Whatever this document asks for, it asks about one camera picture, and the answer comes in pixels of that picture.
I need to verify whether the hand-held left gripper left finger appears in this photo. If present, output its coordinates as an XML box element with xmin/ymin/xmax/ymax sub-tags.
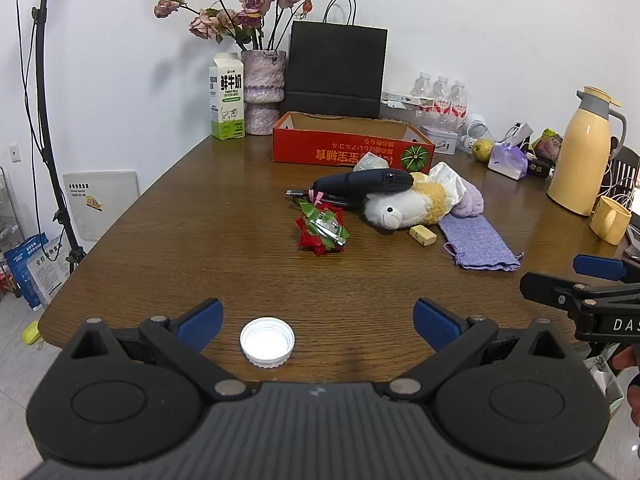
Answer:
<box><xmin>70</xmin><ymin>298</ymin><xmax>247</xmax><ymax>402</ymax></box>

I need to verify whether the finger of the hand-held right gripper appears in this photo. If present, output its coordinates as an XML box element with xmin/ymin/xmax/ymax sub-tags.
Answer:
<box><xmin>520</xmin><ymin>272</ymin><xmax>588</xmax><ymax>318</ymax></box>
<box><xmin>573</xmin><ymin>254</ymin><xmax>640</xmax><ymax>283</ymax></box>

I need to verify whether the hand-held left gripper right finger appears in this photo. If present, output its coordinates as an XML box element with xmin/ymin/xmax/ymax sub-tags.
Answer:
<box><xmin>387</xmin><ymin>298</ymin><xmax>571</xmax><ymax>402</ymax></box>

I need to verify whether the white bottle cap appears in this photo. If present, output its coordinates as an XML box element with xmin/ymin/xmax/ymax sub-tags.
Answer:
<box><xmin>239</xmin><ymin>317</ymin><xmax>295</xmax><ymax>367</ymax></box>

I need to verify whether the purple woven pouch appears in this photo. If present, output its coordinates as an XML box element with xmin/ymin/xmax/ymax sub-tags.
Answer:
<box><xmin>438</xmin><ymin>215</ymin><xmax>524</xmax><ymax>272</ymax></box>

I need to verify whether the white yellow purple plush toy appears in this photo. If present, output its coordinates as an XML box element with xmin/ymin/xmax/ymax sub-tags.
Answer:
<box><xmin>362</xmin><ymin>162</ymin><xmax>485</xmax><ymax>231</ymax></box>

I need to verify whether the red fabric flower clip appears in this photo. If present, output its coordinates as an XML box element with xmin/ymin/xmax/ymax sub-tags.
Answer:
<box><xmin>294</xmin><ymin>201</ymin><xmax>350</xmax><ymax>257</ymax></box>

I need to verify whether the black device with USB cable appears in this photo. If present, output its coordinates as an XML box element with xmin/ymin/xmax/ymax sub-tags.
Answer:
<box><xmin>286</xmin><ymin>169</ymin><xmax>415</xmax><ymax>208</ymax></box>

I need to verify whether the orange cardboard box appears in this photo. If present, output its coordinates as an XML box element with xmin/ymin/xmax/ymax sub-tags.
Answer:
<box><xmin>272</xmin><ymin>111</ymin><xmax>436</xmax><ymax>173</ymax></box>

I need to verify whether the person's right hand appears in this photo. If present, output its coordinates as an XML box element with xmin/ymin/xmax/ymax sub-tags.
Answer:
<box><xmin>612</xmin><ymin>344</ymin><xmax>640</xmax><ymax>428</ymax></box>

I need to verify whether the yellow mug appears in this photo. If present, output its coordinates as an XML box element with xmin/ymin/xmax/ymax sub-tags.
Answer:
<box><xmin>589</xmin><ymin>196</ymin><xmax>633</xmax><ymax>246</ymax></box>

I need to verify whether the yellow thermos jug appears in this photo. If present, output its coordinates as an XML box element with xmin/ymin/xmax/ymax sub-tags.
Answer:
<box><xmin>546</xmin><ymin>86</ymin><xmax>627</xmax><ymax>217</ymax></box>

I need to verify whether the dark wooden chair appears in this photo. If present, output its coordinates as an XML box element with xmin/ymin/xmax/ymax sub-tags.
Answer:
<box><xmin>607</xmin><ymin>146</ymin><xmax>640</xmax><ymax>201</ymax></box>

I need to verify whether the pink green snack packet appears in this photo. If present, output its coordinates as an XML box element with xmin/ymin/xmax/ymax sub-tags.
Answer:
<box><xmin>531</xmin><ymin>128</ymin><xmax>563</xmax><ymax>161</ymax></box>

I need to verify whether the purple tissue pack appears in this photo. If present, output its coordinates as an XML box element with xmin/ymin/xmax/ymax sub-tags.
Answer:
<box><xmin>487</xmin><ymin>142</ymin><xmax>528</xmax><ymax>181</ymax></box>

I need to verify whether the white printed bag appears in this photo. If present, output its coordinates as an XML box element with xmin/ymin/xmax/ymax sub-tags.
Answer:
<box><xmin>27</xmin><ymin>250</ymin><xmax>71</xmax><ymax>306</ymax></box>

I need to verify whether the white plastic packet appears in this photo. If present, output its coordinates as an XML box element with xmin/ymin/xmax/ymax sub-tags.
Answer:
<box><xmin>353</xmin><ymin>151</ymin><xmax>393</xmax><ymax>173</ymax></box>

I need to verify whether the small white desk fan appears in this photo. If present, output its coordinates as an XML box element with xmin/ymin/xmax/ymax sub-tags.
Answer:
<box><xmin>465</xmin><ymin>112</ymin><xmax>493</xmax><ymax>153</ymax></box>

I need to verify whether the floral tin box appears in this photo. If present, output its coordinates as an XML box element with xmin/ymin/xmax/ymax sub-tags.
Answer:
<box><xmin>419</xmin><ymin>125</ymin><xmax>458</xmax><ymax>155</ymax></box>

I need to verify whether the blue bag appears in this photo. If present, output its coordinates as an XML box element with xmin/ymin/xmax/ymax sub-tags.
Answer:
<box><xmin>4</xmin><ymin>232</ymin><xmax>51</xmax><ymax>311</ymax></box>

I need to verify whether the clear plastic wrapped pack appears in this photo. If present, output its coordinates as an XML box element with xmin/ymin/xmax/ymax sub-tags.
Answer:
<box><xmin>412</xmin><ymin>110</ymin><xmax>468</xmax><ymax>133</ymax></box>

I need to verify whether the clear water bottle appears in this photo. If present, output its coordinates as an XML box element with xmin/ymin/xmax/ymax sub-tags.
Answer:
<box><xmin>447</xmin><ymin>79</ymin><xmax>469</xmax><ymax>117</ymax></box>
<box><xmin>410</xmin><ymin>72</ymin><xmax>434</xmax><ymax>111</ymax></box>
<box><xmin>431</xmin><ymin>76</ymin><xmax>452</xmax><ymax>115</ymax></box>

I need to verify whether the clear food container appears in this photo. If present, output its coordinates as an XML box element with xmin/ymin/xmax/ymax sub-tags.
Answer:
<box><xmin>380</xmin><ymin>102</ymin><xmax>416</xmax><ymax>123</ymax></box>

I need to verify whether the white green milk carton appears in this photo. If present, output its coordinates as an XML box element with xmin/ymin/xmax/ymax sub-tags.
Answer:
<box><xmin>208</xmin><ymin>53</ymin><xmax>246</xmax><ymax>141</ymax></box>

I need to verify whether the flat white carton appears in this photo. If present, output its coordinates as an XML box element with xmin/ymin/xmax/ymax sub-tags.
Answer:
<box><xmin>381</xmin><ymin>91</ymin><xmax>433</xmax><ymax>109</ymax></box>

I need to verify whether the black paper bag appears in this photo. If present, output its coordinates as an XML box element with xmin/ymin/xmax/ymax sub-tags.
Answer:
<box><xmin>284</xmin><ymin>0</ymin><xmax>388</xmax><ymax>121</ymax></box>

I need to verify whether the black light stand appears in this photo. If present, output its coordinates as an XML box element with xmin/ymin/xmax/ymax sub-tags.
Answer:
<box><xmin>30</xmin><ymin>0</ymin><xmax>87</xmax><ymax>276</ymax></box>

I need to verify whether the dried rose bouquet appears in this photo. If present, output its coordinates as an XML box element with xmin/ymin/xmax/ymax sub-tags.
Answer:
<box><xmin>153</xmin><ymin>0</ymin><xmax>314</xmax><ymax>52</ymax></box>

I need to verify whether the white charger with cables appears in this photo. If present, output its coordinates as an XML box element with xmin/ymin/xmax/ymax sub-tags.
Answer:
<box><xmin>505</xmin><ymin>121</ymin><xmax>533</xmax><ymax>148</ymax></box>

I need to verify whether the metal wire rack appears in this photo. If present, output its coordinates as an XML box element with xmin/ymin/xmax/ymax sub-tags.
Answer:
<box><xmin>0</xmin><ymin>167</ymin><xmax>26</xmax><ymax>261</ymax></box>

